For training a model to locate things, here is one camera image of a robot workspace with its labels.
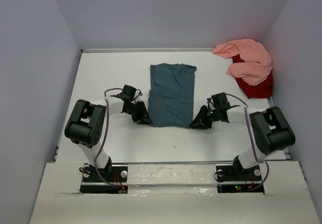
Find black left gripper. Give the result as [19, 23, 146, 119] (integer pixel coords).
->
[125, 101, 152, 126]

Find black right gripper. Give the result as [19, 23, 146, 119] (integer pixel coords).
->
[189, 105, 219, 129]

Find teal blue t shirt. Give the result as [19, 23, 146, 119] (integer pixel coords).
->
[148, 63, 197, 128]

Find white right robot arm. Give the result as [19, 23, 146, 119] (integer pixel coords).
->
[189, 93, 295, 180]

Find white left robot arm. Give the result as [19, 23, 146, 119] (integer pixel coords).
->
[64, 85, 152, 181]

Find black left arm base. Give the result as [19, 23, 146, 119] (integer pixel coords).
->
[79, 164, 128, 194]

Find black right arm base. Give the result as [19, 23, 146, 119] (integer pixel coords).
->
[214, 158, 265, 193]

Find red t shirt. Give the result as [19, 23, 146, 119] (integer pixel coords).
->
[232, 54, 274, 99]

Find pink t shirt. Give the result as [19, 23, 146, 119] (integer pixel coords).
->
[211, 39, 272, 86]

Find metal front table rail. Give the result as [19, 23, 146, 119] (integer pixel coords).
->
[113, 160, 233, 165]

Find metal table rail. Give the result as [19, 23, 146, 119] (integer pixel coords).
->
[113, 160, 233, 165]
[81, 48, 212, 53]

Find metal back table rail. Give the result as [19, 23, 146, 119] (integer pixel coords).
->
[81, 48, 212, 53]

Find metal right side rail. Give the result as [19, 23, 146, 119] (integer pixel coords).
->
[267, 97, 293, 161]

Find metal left side rail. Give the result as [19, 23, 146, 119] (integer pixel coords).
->
[52, 144, 60, 163]

